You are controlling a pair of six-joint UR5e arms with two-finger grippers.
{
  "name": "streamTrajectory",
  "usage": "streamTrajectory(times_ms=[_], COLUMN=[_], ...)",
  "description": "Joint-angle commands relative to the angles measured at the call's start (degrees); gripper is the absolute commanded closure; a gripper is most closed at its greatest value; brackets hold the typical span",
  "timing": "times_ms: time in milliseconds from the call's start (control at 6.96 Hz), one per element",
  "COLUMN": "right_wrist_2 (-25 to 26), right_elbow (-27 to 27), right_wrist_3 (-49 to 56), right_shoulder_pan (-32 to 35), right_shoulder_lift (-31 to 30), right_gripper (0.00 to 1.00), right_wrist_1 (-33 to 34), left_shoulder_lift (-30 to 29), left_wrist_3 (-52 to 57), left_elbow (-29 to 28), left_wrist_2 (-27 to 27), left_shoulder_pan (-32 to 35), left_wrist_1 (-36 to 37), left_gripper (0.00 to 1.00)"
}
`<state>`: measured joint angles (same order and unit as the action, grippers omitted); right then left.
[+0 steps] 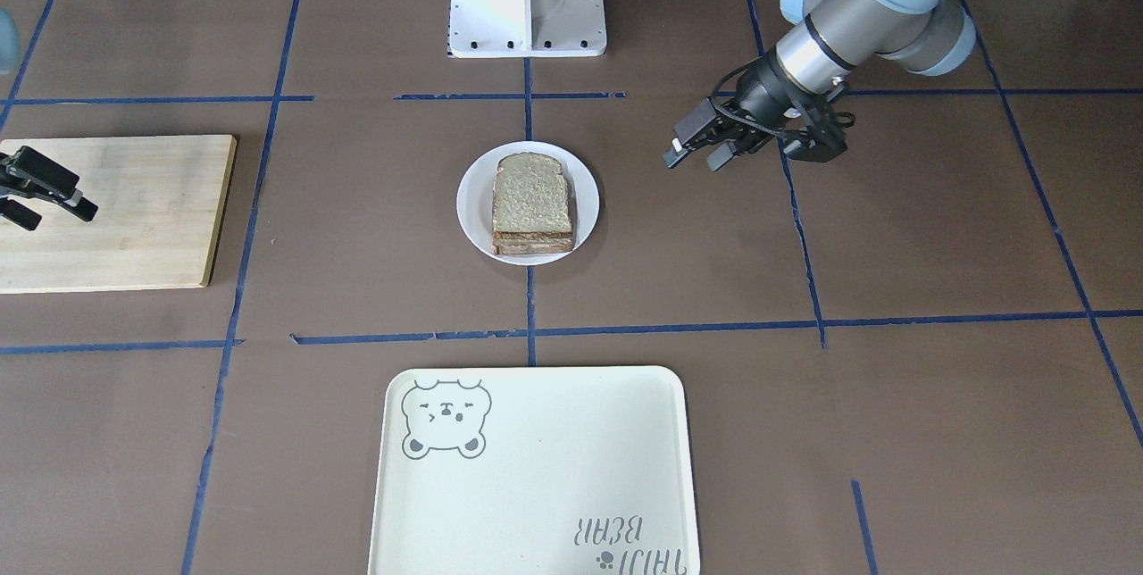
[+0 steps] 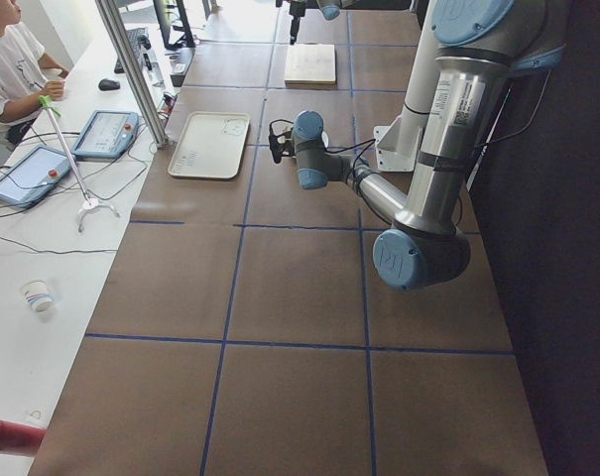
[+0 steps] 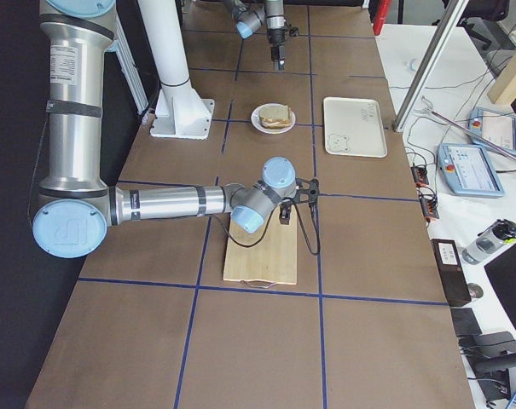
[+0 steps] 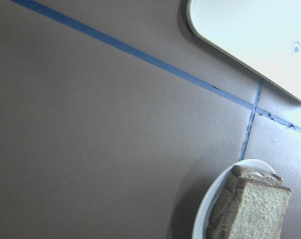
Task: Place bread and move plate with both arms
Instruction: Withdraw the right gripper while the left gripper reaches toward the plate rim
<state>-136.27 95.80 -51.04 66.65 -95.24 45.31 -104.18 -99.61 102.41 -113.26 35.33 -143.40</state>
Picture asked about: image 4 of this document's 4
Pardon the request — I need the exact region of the cream bear serving tray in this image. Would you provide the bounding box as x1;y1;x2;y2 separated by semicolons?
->
186;0;301;103

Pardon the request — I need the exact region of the brown bread slice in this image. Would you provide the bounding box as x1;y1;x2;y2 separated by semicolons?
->
206;172;292;239

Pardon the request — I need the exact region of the white round plate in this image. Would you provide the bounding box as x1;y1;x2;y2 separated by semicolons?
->
191;159;276;239

